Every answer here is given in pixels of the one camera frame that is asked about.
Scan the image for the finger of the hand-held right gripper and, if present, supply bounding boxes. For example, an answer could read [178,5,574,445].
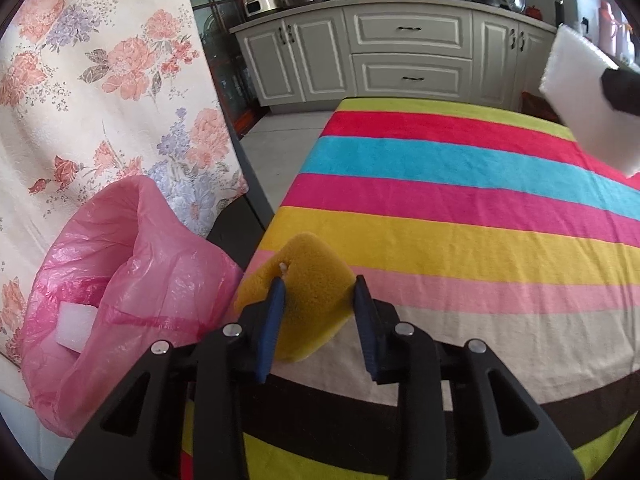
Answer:
[600,67,640,113]

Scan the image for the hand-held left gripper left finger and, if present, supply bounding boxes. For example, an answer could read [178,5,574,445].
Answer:
[54,276,288,480]

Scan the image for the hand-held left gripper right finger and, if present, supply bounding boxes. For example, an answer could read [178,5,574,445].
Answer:
[352,275,586,480]

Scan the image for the large white foam block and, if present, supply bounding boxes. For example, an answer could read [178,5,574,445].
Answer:
[539,24,640,178]

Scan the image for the yellow sponge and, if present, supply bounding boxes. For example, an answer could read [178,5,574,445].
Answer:
[234,232,357,365]

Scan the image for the pink bag lined bin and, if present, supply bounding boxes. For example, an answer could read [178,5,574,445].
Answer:
[22,175,246,438]

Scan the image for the tall white foam block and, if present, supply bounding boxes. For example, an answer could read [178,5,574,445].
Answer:
[55,302,98,353]

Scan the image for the pale spray bottle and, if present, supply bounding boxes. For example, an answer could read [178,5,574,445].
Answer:
[619,20,636,61]

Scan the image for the pink thermos flask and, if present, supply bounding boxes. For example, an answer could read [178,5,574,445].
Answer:
[599,0,618,53]

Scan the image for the colourful striped tablecloth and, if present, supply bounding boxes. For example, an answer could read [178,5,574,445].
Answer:
[180,97,640,480]

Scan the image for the cream cabinet drawer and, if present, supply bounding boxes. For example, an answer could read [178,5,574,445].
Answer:
[352,55,473,101]
[356,10,473,53]

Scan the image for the wooden glass door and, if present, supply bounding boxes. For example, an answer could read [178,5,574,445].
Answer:
[180,0,266,138]

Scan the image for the cream lower kitchen cabinets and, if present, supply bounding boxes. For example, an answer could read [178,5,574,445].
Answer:
[230,0,561,111]

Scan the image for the floral curtain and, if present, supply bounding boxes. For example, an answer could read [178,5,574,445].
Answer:
[0,0,251,411]

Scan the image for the white rice cooker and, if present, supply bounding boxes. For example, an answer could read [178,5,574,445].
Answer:
[243,0,281,17]

